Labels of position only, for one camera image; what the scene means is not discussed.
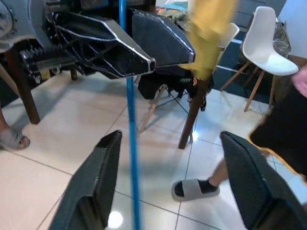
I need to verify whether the blue plastic hanger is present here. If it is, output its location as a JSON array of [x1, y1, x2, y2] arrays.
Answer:
[[118, 0, 142, 230]]

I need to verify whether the grey slide sandal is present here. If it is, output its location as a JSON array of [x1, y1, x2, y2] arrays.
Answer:
[[171, 178, 221, 202]]

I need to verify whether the teal cloth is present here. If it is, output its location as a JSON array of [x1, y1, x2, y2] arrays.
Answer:
[[165, 0, 191, 11]]

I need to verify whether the yellow shirt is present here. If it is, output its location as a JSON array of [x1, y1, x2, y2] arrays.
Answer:
[[179, 0, 238, 80]]

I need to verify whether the grey slipper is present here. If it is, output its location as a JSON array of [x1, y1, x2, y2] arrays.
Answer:
[[0, 128, 31, 151]]

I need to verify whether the dark brown wooden table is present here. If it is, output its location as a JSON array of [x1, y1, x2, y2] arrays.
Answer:
[[4, 44, 225, 150]]

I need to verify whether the camouflage garment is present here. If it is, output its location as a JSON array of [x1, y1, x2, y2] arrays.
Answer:
[[272, 21, 293, 58]]

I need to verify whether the person in black shorts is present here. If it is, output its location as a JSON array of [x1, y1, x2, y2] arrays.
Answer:
[[171, 70, 307, 202]]

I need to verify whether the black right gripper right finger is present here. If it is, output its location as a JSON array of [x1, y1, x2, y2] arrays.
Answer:
[[220, 131, 307, 230]]

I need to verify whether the grey green shirt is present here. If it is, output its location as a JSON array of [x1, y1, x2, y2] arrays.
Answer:
[[165, 9, 193, 27]]

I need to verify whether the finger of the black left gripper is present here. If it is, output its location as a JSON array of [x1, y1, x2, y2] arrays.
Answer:
[[131, 9, 196, 67], [45, 11, 156, 79]]

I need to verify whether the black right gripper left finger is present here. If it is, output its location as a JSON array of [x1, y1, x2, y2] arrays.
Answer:
[[49, 130, 123, 230]]

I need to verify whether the black garment with pink print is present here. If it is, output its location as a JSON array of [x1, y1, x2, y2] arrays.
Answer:
[[137, 64, 216, 113]]

